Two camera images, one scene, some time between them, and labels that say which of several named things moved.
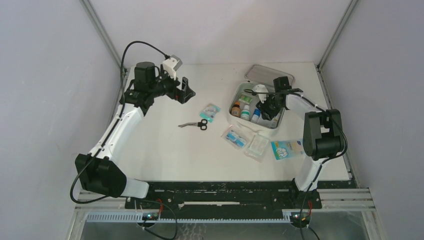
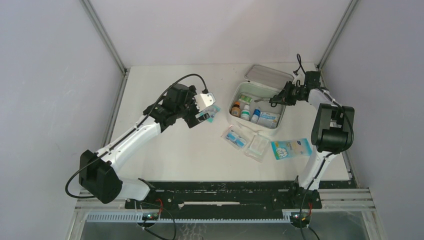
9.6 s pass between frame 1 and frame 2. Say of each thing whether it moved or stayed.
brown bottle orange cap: stayed
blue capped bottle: stayed
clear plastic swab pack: stayed
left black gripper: moved
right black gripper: moved
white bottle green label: stayed
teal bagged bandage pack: stayed
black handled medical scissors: moved
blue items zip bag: stayed
